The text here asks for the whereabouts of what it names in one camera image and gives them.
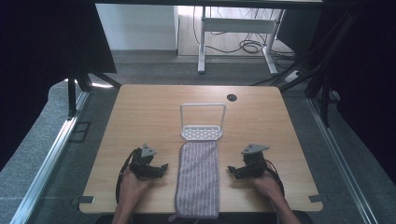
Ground aluminium floor rail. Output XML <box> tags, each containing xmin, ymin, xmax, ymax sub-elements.
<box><xmin>9</xmin><ymin>91</ymin><xmax>91</xmax><ymax>224</ymax></box>
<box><xmin>306</xmin><ymin>97</ymin><xmax>379</xmax><ymax>224</ymax></box>

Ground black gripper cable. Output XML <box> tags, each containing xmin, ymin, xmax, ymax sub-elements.
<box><xmin>115</xmin><ymin>147</ymin><xmax>143</xmax><ymax>203</ymax></box>
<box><xmin>263</xmin><ymin>159</ymin><xmax>286</xmax><ymax>198</ymax></box>

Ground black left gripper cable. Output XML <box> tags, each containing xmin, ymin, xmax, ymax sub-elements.
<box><xmin>115</xmin><ymin>147</ymin><xmax>143</xmax><ymax>203</ymax></box>

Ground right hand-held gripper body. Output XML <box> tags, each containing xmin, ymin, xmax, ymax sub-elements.
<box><xmin>241</xmin><ymin>143</ymin><xmax>271</xmax><ymax>180</ymax></box>

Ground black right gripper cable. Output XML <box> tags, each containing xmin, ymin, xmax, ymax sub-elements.
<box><xmin>263</xmin><ymin>159</ymin><xmax>286</xmax><ymax>198</ymax></box>

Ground striped grey towel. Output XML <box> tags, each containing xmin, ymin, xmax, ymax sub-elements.
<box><xmin>174</xmin><ymin>140</ymin><xmax>221</xmax><ymax>219</ymax></box>

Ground black metal stand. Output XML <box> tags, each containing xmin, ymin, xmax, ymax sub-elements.
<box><xmin>270</xmin><ymin>6</ymin><xmax>368</xmax><ymax>128</ymax></box>
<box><xmin>66</xmin><ymin>72</ymin><xmax>123</xmax><ymax>119</ymax></box>

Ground black floor cables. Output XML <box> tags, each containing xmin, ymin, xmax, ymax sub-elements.
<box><xmin>191</xmin><ymin>6</ymin><xmax>297</xmax><ymax>63</ymax></box>

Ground person's left hand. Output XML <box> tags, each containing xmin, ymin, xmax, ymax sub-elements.
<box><xmin>119</xmin><ymin>168</ymin><xmax>154</xmax><ymax>204</ymax></box>

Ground black curtain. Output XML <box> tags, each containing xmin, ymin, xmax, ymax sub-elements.
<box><xmin>0</xmin><ymin>0</ymin><xmax>118</xmax><ymax>172</ymax></box>
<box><xmin>276</xmin><ymin>0</ymin><xmax>396</xmax><ymax>185</ymax></box>

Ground white desk frame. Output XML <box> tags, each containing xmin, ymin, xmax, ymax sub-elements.
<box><xmin>197</xmin><ymin>6</ymin><xmax>286</xmax><ymax>76</ymax></box>

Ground person's right hand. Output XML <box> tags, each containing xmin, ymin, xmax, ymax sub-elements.
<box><xmin>251</xmin><ymin>172</ymin><xmax>285</xmax><ymax>203</ymax></box>

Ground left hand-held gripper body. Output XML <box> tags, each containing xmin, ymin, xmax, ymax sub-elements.
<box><xmin>129</xmin><ymin>143</ymin><xmax>157</xmax><ymax>180</ymax></box>

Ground white towel rack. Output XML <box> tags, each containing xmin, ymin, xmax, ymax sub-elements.
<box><xmin>179</xmin><ymin>103</ymin><xmax>227</xmax><ymax>142</ymax></box>

